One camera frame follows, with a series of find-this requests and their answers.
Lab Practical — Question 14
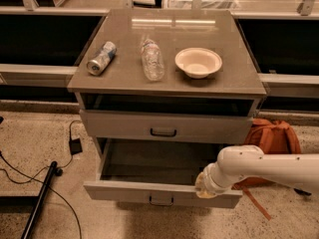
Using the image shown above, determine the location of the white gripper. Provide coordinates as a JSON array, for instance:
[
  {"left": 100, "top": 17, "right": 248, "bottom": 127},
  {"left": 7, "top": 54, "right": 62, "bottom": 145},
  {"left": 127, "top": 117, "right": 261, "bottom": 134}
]
[{"left": 195, "top": 162, "right": 238, "bottom": 199}]

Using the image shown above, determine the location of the grey drawer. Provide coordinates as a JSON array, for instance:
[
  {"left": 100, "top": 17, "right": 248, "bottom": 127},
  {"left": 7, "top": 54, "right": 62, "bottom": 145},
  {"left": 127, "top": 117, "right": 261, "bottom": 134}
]
[
  {"left": 80, "top": 110, "right": 252, "bottom": 144},
  {"left": 84, "top": 139, "right": 242, "bottom": 208}
]

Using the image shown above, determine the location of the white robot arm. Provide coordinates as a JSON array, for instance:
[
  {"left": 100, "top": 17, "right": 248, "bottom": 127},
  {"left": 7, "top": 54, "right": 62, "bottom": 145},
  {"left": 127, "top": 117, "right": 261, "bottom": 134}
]
[{"left": 195, "top": 145, "right": 319, "bottom": 198}]

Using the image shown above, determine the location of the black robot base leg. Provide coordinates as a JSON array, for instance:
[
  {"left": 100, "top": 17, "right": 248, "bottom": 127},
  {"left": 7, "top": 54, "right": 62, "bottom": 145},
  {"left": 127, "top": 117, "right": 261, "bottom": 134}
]
[{"left": 294, "top": 188, "right": 312, "bottom": 196}]

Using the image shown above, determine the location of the grey top drawer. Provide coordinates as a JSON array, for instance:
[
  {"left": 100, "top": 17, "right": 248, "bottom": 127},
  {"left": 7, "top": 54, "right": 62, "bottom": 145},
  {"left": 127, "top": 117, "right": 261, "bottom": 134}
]
[{"left": 80, "top": 110, "right": 252, "bottom": 144}]

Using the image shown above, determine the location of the grey drawer cabinet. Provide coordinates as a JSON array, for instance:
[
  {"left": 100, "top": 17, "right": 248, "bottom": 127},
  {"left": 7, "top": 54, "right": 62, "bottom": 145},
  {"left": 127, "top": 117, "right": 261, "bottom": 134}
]
[{"left": 67, "top": 8, "right": 268, "bottom": 184}]

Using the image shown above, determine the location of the orange backpack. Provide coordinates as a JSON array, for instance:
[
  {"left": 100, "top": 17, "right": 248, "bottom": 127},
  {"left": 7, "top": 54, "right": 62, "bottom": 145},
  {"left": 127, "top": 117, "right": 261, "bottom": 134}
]
[{"left": 233, "top": 119, "right": 301, "bottom": 220}]

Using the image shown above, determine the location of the white paper bowl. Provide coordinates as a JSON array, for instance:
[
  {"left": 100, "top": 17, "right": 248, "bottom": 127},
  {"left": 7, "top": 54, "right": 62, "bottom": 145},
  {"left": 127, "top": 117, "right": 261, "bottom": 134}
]
[{"left": 174, "top": 48, "right": 222, "bottom": 79}]

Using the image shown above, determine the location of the clear plastic water bottle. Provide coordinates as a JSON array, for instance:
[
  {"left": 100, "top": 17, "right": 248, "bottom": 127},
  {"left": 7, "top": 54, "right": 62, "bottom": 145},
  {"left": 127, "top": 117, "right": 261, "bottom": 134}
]
[{"left": 141, "top": 39, "right": 165, "bottom": 82}]

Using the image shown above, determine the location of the black power adapter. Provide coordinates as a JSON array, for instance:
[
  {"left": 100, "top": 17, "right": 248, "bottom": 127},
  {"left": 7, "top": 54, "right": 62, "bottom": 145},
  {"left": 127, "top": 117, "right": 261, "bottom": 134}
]
[{"left": 69, "top": 138, "right": 83, "bottom": 155}]

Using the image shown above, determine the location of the black metal pole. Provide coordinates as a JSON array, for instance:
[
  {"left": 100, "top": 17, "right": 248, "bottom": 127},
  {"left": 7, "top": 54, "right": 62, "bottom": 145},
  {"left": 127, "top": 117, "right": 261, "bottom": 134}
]
[{"left": 21, "top": 161, "right": 58, "bottom": 239}]

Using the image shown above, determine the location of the silver blue drink can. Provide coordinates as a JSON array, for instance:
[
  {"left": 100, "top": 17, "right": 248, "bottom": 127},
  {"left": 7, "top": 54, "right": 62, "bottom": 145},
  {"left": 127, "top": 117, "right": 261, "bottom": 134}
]
[{"left": 87, "top": 41, "right": 117, "bottom": 76}]

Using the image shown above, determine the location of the black floor cable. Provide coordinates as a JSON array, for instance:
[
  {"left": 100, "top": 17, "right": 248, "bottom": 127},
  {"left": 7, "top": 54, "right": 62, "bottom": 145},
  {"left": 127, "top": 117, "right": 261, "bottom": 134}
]
[{"left": 0, "top": 119, "right": 84, "bottom": 239}]

